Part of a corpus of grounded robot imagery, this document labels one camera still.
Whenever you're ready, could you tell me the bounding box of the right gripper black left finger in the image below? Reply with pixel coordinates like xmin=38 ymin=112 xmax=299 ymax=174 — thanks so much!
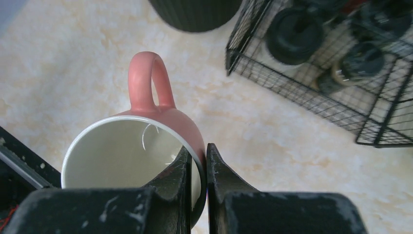
xmin=143 ymin=147 xmax=192 ymax=234

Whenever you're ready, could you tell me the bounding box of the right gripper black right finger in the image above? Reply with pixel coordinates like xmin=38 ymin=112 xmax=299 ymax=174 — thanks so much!
xmin=206 ymin=143 xmax=258 ymax=234

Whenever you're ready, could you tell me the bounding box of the pink ceramic mug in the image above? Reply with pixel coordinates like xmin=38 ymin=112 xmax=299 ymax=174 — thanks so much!
xmin=61 ymin=51 xmax=207 ymax=225

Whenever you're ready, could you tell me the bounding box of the spice jar black lid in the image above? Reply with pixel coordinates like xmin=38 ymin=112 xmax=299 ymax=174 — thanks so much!
xmin=264 ymin=7 xmax=324 ymax=65
xmin=350 ymin=0 xmax=413 ymax=44
xmin=292 ymin=0 xmax=348 ymax=14

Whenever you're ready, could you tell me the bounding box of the small dark spice jar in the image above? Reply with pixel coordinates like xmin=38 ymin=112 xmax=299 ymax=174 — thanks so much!
xmin=316 ymin=42 xmax=385 ymax=95

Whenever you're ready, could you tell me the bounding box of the black plastic waste bin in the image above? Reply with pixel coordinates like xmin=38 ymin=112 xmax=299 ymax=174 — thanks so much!
xmin=149 ymin=0 xmax=243 ymax=33

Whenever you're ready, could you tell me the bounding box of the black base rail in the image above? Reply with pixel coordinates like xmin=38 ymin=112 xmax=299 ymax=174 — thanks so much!
xmin=0 ymin=127 xmax=61 ymax=231

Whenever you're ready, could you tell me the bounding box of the black wire mesh rack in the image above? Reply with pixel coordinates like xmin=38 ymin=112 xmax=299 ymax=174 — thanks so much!
xmin=226 ymin=0 xmax=413 ymax=148

